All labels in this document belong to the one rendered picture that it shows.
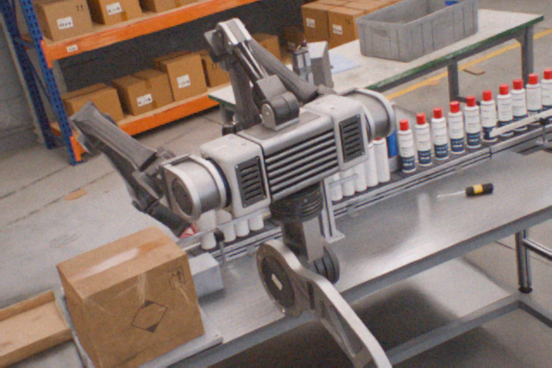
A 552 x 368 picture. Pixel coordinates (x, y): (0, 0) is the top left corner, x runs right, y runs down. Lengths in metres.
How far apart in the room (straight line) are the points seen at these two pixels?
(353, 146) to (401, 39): 2.62
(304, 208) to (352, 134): 0.21
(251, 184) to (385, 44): 2.92
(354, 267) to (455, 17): 2.47
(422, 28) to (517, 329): 1.76
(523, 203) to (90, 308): 1.49
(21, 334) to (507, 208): 1.62
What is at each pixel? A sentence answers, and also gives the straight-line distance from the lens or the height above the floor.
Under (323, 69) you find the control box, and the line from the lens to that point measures 2.52.
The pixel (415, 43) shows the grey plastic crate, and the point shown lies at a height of 0.89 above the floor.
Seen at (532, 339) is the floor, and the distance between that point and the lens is 3.64.
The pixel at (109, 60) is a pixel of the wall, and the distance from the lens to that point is 7.10.
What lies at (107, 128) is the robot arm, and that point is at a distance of 2.12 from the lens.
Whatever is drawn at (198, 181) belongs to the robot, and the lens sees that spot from 1.74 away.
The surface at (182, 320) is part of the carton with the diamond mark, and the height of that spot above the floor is 0.93.
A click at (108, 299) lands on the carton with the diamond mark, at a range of 2.20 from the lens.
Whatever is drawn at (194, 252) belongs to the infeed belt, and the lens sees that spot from 2.73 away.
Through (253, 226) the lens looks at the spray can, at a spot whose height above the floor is 0.90.
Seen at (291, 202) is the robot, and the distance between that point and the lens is 1.87.
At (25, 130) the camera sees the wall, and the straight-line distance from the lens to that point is 6.97.
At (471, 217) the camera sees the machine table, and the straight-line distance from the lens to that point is 2.80.
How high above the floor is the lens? 2.18
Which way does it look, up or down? 23 degrees down
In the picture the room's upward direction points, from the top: 10 degrees counter-clockwise
